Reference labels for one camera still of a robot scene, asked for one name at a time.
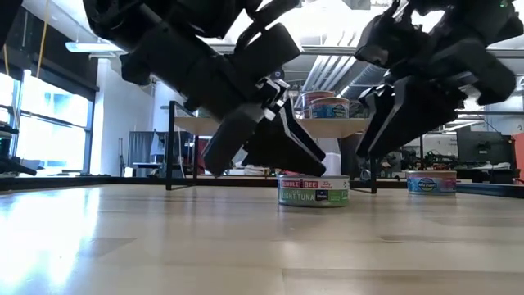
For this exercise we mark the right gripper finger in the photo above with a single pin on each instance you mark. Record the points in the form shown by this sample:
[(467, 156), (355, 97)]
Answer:
[(374, 106), (417, 110)]

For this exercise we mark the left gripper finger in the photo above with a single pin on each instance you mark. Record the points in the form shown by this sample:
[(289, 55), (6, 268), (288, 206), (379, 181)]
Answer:
[(303, 126), (286, 155)]

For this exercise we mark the Bumble Bee tuna can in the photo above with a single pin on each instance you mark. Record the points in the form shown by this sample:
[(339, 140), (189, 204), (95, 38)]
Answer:
[(313, 192)]

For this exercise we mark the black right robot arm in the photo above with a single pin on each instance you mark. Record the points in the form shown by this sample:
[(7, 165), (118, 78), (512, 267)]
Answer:
[(471, 16)]

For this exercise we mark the black computer monitor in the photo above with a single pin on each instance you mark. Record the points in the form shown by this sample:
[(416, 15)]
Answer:
[(485, 147)]

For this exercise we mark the grey cabinet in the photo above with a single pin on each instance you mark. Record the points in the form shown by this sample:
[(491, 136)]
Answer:
[(141, 149)]

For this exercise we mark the fluorescent light fixture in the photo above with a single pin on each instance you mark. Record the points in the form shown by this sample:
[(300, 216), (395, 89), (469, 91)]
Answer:
[(94, 47)]

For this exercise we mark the red panel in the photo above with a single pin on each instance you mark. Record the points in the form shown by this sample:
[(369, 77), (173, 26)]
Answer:
[(519, 155)]

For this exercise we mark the black angled stand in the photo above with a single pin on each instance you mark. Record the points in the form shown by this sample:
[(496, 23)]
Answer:
[(16, 166)]

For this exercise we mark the silver ventilation duct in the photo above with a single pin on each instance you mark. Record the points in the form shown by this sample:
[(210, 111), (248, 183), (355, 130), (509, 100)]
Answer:
[(327, 73)]

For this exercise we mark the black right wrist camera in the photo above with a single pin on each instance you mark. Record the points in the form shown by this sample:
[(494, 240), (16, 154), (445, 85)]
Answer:
[(385, 41)]

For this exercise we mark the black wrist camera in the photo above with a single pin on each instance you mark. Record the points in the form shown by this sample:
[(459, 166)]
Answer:
[(266, 53), (385, 41)]

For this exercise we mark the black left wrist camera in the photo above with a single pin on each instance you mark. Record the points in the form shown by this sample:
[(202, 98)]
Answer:
[(266, 53)]

